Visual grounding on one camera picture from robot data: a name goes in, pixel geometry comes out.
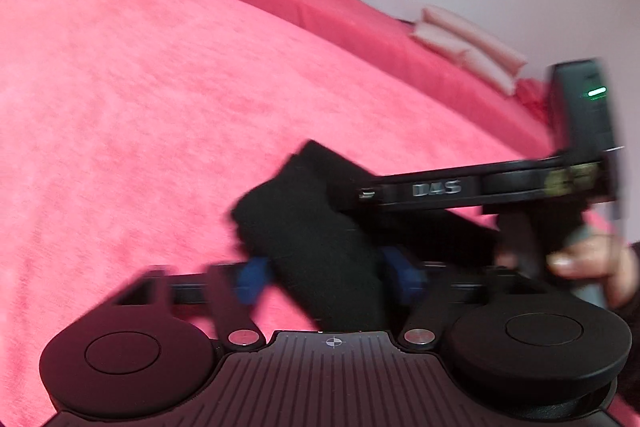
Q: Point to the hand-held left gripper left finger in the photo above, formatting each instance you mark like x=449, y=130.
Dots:
x=252, y=279

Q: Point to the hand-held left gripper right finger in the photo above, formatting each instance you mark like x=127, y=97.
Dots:
x=405, y=277

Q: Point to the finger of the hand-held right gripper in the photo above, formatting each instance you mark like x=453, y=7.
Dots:
x=380, y=194

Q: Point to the black pants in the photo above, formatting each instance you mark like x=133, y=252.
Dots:
x=320, y=232

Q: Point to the person's right forearm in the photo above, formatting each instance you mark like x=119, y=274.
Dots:
x=634, y=267

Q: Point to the person's right hand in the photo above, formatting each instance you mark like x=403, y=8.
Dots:
x=600, y=257

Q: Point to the pink satin pillow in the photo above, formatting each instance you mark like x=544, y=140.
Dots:
x=480, y=39
x=460, y=57

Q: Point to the red bed sheet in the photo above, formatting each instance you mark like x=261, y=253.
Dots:
x=325, y=7

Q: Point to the pink fleece blanket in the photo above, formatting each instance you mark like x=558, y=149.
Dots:
x=125, y=107

